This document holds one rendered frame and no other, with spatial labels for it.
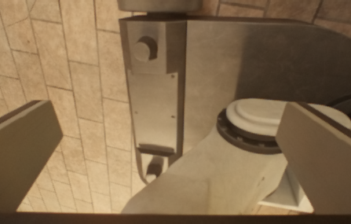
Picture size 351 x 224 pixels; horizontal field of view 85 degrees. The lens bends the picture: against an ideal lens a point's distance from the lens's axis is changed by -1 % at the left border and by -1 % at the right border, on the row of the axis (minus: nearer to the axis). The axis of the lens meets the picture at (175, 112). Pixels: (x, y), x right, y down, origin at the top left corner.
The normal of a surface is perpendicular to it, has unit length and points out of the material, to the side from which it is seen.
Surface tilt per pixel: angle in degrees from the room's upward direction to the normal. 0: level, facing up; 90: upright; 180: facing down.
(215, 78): 0
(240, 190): 90
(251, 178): 90
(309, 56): 0
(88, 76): 0
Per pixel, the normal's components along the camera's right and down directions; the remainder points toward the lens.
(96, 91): -0.21, 0.49
